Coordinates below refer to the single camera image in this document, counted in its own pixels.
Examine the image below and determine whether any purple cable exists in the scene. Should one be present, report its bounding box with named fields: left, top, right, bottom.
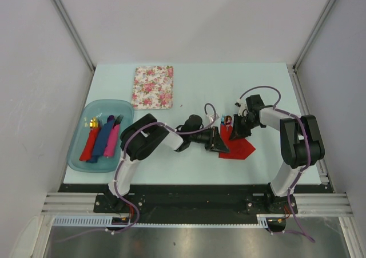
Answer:
left=55, top=102, right=221, bottom=243
left=237, top=85, right=315, bottom=244

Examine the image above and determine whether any blue handled spoon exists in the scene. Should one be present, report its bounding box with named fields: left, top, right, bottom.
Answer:
left=224, top=115, right=233, bottom=130

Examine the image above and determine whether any pink rolled napkin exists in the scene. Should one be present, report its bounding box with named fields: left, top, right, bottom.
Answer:
left=104, top=124, right=120, bottom=158

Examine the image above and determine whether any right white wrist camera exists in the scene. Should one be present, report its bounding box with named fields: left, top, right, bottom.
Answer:
left=235, top=98, right=249, bottom=117

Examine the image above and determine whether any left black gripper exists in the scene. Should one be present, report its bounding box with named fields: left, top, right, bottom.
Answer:
left=189, top=126, right=229, bottom=153

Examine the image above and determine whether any teal plastic bin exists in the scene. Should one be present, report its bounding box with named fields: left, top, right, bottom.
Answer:
left=67, top=99, right=134, bottom=173

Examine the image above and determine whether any blue rolled napkin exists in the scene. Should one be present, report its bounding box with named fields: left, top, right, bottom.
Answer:
left=86, top=115, right=115, bottom=163

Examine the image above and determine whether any floral pattern tray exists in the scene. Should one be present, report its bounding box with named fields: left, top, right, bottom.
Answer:
left=131, top=65, right=174, bottom=110

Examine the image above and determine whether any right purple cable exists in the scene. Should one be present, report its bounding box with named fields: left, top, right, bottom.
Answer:
left=237, top=85, right=315, bottom=244

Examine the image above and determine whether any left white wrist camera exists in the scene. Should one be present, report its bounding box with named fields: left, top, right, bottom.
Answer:
left=207, top=113, right=221, bottom=125

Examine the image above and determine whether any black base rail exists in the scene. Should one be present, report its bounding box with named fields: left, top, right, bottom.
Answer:
left=58, top=183, right=304, bottom=225

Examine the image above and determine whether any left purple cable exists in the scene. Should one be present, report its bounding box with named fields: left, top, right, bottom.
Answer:
left=55, top=102, right=221, bottom=243

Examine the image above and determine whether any light blue cable duct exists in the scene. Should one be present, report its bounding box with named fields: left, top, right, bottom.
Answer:
left=53, top=215, right=268, bottom=228

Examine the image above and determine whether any red paper napkin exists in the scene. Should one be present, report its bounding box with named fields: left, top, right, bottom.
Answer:
left=219, top=124, right=256, bottom=160

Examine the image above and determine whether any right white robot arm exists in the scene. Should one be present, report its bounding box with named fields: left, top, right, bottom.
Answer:
left=229, top=94, right=325, bottom=213

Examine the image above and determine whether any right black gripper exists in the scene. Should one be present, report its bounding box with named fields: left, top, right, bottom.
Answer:
left=229, top=113, right=260, bottom=141

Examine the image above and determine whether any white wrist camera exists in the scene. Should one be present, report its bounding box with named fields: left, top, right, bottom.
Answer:
left=235, top=98, right=249, bottom=117
left=207, top=113, right=221, bottom=125

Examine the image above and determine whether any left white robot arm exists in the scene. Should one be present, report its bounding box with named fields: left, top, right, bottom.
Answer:
left=104, top=114, right=229, bottom=212

